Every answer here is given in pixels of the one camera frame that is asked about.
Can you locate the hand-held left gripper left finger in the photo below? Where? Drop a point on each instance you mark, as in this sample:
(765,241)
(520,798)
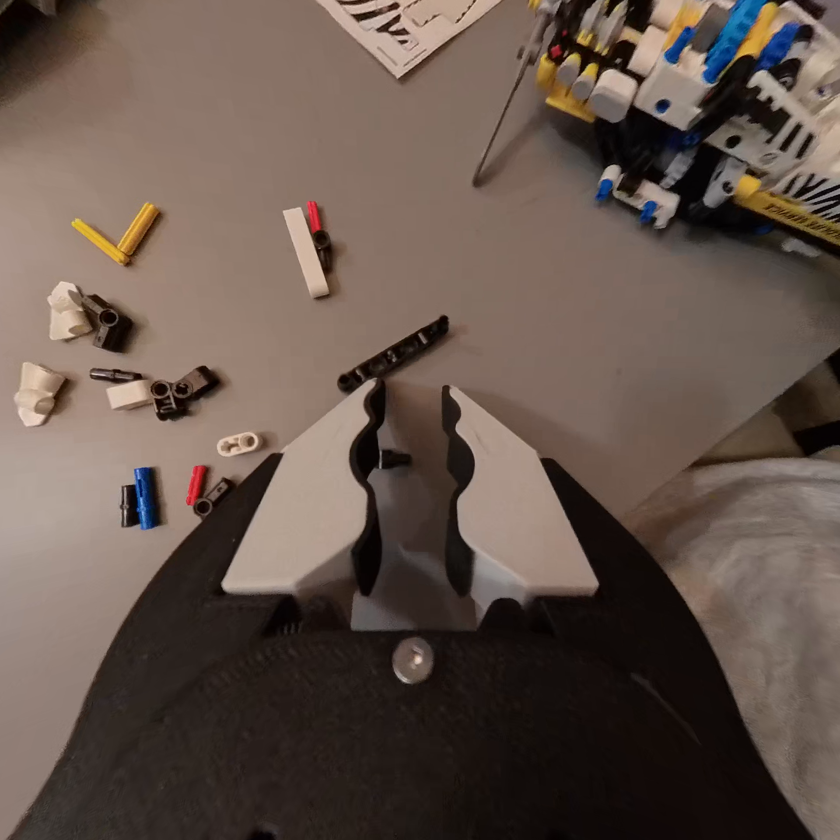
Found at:
(302,518)

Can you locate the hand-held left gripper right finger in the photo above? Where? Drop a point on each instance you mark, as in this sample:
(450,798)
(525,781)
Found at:
(518,518)

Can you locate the long black lego beam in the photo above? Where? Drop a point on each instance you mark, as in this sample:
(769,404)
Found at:
(394,354)

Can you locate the small white lego connector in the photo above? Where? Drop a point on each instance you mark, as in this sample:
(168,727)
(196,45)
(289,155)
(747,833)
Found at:
(239,443)

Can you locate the small black lego pin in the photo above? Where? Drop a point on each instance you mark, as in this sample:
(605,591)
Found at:
(394,458)

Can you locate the thick blue lego pin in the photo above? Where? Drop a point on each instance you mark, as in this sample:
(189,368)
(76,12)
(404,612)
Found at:
(146,499)

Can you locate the black lego connector assembly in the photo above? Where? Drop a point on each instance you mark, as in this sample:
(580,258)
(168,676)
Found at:
(176,392)

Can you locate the short white lego beam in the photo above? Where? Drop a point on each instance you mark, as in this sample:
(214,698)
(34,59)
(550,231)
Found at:
(130,396)

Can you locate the long white lego beam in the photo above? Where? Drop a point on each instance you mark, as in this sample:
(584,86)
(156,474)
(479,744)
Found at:
(306,253)

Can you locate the white curved lego piece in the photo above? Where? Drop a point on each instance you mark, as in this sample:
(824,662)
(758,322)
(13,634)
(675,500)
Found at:
(38,394)
(65,313)

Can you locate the thin yellow lego axle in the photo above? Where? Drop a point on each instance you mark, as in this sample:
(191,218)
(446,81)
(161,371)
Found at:
(98,241)

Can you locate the white blue yellow lego model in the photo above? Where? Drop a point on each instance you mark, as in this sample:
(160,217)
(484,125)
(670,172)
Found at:
(709,98)

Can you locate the person's grey clothed leg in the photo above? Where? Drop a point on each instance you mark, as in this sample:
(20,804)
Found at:
(754,623)

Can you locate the zebra striped sticker sheet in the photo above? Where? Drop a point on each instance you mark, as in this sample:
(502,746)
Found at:
(420,33)

